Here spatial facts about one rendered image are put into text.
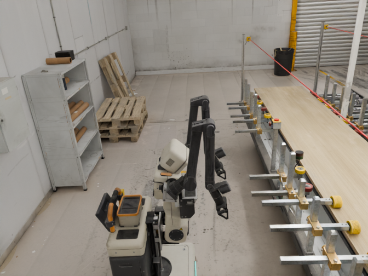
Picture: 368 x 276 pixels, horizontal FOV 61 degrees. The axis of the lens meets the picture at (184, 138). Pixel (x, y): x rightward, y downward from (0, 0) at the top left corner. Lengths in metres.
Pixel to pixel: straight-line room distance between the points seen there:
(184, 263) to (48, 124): 2.30
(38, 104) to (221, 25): 6.88
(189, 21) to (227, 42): 1.31
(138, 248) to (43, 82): 2.33
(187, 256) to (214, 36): 7.86
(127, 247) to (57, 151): 2.22
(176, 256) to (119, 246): 0.72
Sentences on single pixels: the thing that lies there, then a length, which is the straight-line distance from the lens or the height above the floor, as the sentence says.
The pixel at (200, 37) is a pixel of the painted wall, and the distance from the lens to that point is 9.78.
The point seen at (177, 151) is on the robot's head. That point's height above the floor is 1.37.
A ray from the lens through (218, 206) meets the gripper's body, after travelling 1.97.
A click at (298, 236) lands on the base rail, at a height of 0.70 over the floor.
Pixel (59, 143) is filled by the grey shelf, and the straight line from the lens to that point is 4.07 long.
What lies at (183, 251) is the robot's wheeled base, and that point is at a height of 0.28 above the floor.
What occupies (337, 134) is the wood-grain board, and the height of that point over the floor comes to 0.90.
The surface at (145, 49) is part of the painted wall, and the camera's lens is 9.94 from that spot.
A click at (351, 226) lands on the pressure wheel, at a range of 2.14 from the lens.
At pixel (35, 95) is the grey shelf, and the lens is 3.93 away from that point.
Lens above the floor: 2.27
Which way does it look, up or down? 25 degrees down
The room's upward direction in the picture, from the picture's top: 4 degrees counter-clockwise
